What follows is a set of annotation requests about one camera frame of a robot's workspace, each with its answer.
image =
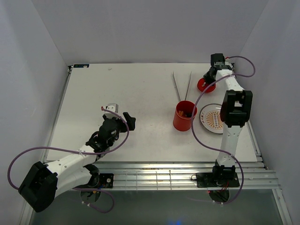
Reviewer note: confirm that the red container lid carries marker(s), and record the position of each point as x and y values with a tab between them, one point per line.
202	85

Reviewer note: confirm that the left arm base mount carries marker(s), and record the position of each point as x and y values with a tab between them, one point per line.
97	179

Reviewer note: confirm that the metal food tongs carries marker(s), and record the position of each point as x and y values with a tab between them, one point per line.
182	85

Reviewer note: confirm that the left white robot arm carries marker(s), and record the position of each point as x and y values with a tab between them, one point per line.
44	182

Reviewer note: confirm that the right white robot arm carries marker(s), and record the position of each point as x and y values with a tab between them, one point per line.
234	113

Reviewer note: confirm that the red cylindrical lunch container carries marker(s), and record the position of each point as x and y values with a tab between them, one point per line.
182	123

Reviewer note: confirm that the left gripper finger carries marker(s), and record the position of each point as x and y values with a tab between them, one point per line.
131	123
127	117

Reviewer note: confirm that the aluminium table frame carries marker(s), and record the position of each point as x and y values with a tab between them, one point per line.
155	156

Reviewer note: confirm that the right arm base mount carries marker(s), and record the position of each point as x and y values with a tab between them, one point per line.
206	180

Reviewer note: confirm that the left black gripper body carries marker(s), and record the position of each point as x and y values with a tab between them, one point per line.
121	126

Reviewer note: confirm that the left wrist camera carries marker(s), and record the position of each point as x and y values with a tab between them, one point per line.
110	110

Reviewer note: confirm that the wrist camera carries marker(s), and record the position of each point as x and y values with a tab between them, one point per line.
110	110
229	62

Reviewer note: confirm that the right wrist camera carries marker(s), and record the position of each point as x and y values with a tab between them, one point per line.
229	62

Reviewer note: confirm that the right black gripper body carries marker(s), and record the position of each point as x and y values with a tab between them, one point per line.
209	78

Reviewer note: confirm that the patterned round plate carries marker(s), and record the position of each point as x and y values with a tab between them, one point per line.
209	118

